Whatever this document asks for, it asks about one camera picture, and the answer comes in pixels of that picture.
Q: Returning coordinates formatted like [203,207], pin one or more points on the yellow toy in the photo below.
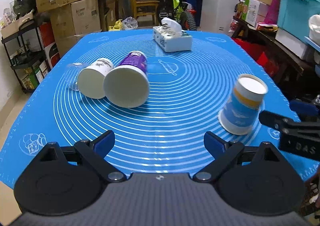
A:
[118,26]

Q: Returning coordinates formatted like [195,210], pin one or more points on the white green carton box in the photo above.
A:
[254,12]

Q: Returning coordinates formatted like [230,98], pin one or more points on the blue silicone baking mat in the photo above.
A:
[187,91]

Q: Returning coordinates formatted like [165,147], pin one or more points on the purple paper cup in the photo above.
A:
[127,85]

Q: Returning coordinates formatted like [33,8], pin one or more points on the white tissue box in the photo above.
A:
[171,37]

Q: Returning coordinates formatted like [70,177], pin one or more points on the teal plastic storage bin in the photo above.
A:
[294,16]

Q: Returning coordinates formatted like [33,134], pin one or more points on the blue yellow paper cup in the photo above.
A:
[241,110]

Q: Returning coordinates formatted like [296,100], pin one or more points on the bicycle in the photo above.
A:
[173,1]

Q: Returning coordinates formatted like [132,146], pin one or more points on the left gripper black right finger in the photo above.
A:
[288,126]

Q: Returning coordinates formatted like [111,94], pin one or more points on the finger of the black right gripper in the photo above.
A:
[254,180]

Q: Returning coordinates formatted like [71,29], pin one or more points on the white cabinet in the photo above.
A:
[217,15]

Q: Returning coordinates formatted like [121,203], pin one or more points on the lower cardboard box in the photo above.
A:
[73,21]

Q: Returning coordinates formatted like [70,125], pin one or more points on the black metal shelf rack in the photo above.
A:
[29,66]

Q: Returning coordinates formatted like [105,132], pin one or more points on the clear plastic cup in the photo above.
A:
[71,74]

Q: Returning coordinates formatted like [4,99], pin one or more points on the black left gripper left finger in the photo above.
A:
[63,180]

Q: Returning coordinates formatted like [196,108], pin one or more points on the white paper cup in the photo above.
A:
[91,78]

